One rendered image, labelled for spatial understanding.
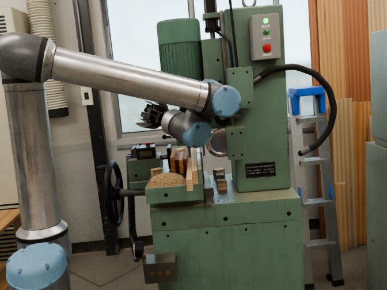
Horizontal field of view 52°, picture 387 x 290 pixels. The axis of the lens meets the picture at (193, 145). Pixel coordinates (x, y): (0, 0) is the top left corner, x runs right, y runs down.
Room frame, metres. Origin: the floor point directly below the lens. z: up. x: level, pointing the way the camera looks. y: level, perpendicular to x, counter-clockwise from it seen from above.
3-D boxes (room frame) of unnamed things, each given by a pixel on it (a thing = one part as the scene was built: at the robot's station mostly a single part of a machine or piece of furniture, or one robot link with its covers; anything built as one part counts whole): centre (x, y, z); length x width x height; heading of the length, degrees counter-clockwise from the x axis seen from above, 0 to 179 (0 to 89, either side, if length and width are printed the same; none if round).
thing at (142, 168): (1.68, 0.21, 0.92); 0.15 x 0.13 x 0.09; 179
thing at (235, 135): (1.49, -0.16, 1.02); 0.09 x 0.07 x 0.12; 179
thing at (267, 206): (1.65, -0.10, 0.76); 0.57 x 0.45 x 0.09; 89
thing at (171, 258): (1.40, 0.17, 0.58); 0.12 x 0.08 x 0.08; 89
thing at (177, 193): (1.68, 0.13, 0.87); 0.61 x 0.30 x 0.06; 179
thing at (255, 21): (1.51, -0.30, 1.40); 0.10 x 0.06 x 0.16; 89
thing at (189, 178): (1.64, 0.02, 0.92); 0.67 x 0.02 x 0.04; 179
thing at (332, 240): (2.24, -0.68, 0.58); 0.27 x 0.25 x 1.16; 3
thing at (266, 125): (1.65, -0.27, 1.16); 0.22 x 0.22 x 0.72; 89
